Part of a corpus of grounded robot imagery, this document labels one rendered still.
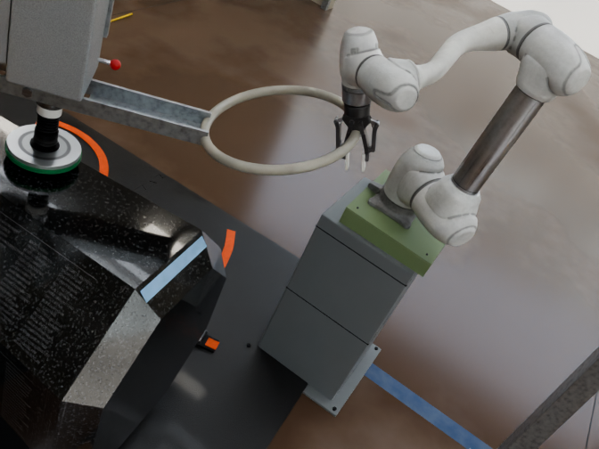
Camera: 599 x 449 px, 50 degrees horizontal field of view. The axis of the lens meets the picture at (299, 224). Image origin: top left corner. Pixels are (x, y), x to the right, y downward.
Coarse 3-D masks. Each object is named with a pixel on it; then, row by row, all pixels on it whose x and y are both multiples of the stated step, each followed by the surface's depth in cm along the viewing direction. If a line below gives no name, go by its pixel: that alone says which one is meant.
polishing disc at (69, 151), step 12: (12, 132) 195; (24, 132) 197; (60, 132) 203; (12, 144) 191; (24, 144) 193; (60, 144) 198; (72, 144) 200; (12, 156) 188; (24, 156) 189; (36, 156) 191; (48, 156) 192; (60, 156) 194; (72, 156) 196; (48, 168) 190; (60, 168) 192
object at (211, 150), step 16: (240, 96) 207; (256, 96) 210; (320, 96) 207; (336, 96) 204; (208, 128) 193; (208, 144) 185; (352, 144) 183; (224, 160) 179; (240, 160) 178; (320, 160) 177; (336, 160) 180
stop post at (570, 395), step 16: (592, 368) 223; (576, 384) 228; (592, 384) 225; (560, 400) 234; (576, 400) 231; (544, 416) 240; (560, 416) 237; (528, 432) 247; (544, 432) 244; (512, 448) 254; (528, 448) 250
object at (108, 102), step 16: (0, 64) 184; (0, 80) 175; (96, 80) 189; (32, 96) 179; (48, 96) 179; (96, 96) 190; (112, 96) 192; (128, 96) 192; (144, 96) 192; (80, 112) 182; (96, 112) 182; (112, 112) 183; (128, 112) 183; (144, 112) 192; (160, 112) 195; (176, 112) 196; (192, 112) 196; (208, 112) 196; (144, 128) 186; (160, 128) 186; (176, 128) 187; (192, 128) 187
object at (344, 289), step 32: (352, 192) 254; (320, 224) 238; (320, 256) 245; (352, 256) 237; (384, 256) 231; (288, 288) 259; (320, 288) 251; (352, 288) 243; (384, 288) 236; (288, 320) 267; (320, 320) 258; (352, 320) 250; (384, 320) 248; (288, 352) 275; (320, 352) 266; (352, 352) 257; (320, 384) 273; (352, 384) 285
